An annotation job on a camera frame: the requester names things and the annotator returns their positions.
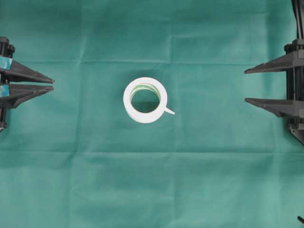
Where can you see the green table cloth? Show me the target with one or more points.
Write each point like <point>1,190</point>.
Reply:
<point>74,158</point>

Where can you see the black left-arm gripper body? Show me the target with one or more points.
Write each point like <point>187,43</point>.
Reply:
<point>6,50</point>

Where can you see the white duct tape roll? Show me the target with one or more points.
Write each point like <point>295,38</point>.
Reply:
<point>146,83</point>

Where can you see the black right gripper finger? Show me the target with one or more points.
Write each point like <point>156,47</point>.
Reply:
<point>279,107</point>
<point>279,64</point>

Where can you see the black frame bar top right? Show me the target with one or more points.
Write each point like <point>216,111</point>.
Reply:
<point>298,8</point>

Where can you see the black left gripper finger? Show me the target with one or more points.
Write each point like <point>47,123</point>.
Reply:
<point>12,95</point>
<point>17,72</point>

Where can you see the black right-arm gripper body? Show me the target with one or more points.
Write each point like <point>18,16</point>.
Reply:
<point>295,87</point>

